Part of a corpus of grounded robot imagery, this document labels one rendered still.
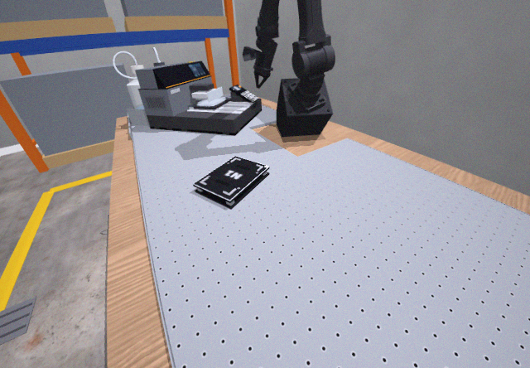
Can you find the white multi-well plate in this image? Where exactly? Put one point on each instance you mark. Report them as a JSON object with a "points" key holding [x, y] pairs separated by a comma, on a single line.
{"points": [[212, 103]]}

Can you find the black rectangular pad with white corner marks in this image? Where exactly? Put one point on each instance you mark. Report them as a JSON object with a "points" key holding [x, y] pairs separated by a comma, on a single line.
{"points": [[233, 179]]}

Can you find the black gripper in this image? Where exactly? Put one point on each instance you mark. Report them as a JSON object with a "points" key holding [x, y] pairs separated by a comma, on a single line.
{"points": [[263, 71]]}

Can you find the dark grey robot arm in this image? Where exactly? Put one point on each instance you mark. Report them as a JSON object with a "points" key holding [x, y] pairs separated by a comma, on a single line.
{"points": [[306, 62]]}

